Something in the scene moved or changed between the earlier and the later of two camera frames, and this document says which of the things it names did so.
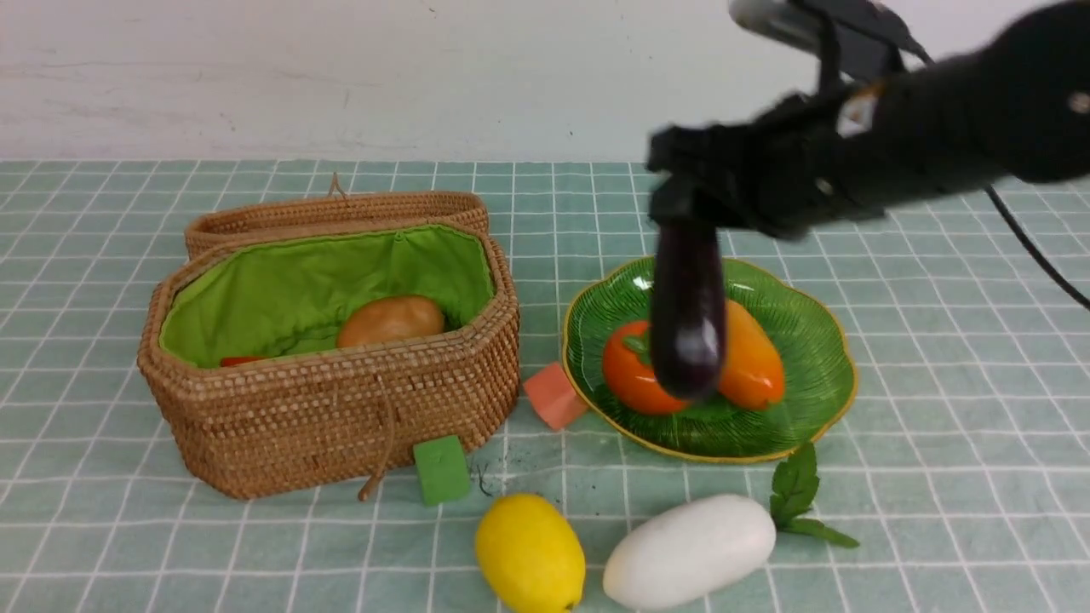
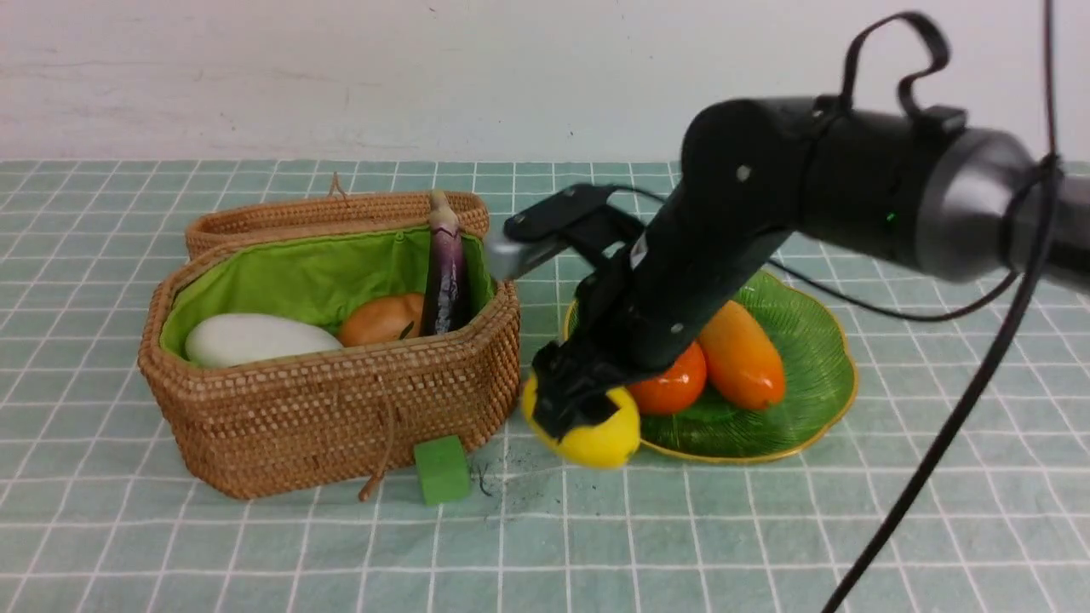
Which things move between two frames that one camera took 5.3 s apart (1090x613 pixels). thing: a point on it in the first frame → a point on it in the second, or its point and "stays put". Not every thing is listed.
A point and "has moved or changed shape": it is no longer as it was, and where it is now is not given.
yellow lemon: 530,555 → 601,443
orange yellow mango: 753,371 stays put
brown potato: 387,318 stays put
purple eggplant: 688,310 has moved or changed shape
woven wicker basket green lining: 282,292 stays put
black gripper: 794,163 → 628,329
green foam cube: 444,470 stays put
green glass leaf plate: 820,380 stays put
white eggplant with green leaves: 688,549 → 243,338
